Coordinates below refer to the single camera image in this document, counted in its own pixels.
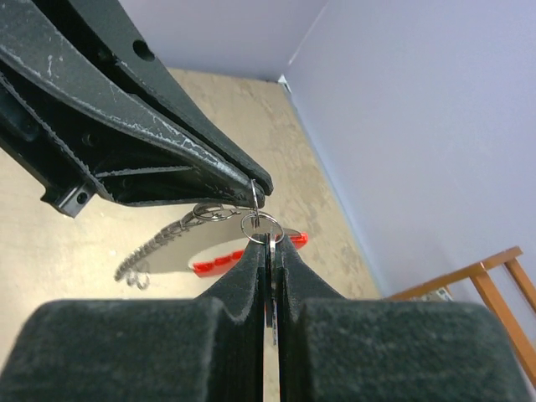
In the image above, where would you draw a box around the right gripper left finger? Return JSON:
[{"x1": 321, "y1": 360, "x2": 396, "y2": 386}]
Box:
[{"x1": 1, "y1": 244, "x2": 265, "y2": 401}]

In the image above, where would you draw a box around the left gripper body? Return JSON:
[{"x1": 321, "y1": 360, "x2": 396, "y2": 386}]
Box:
[{"x1": 1, "y1": 78, "x2": 95, "y2": 218}]

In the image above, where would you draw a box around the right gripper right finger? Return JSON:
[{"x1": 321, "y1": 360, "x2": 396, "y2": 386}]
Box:
[{"x1": 276, "y1": 240, "x2": 532, "y2": 401}]

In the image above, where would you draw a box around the silver key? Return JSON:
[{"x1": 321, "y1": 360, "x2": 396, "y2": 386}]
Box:
[{"x1": 265, "y1": 222, "x2": 285, "y2": 346}]

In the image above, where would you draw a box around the red grey key holder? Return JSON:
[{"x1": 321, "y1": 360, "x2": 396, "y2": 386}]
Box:
[{"x1": 113, "y1": 178, "x2": 310, "y2": 290}]

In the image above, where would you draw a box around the wooden shelf rack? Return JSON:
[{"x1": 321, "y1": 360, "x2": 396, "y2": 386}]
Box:
[{"x1": 389, "y1": 246, "x2": 535, "y2": 384}]

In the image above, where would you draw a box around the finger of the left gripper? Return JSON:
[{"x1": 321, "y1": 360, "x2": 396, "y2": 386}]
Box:
[
  {"x1": 35, "y1": 1, "x2": 273, "y2": 195},
  {"x1": 1, "y1": 1, "x2": 265, "y2": 207}
]

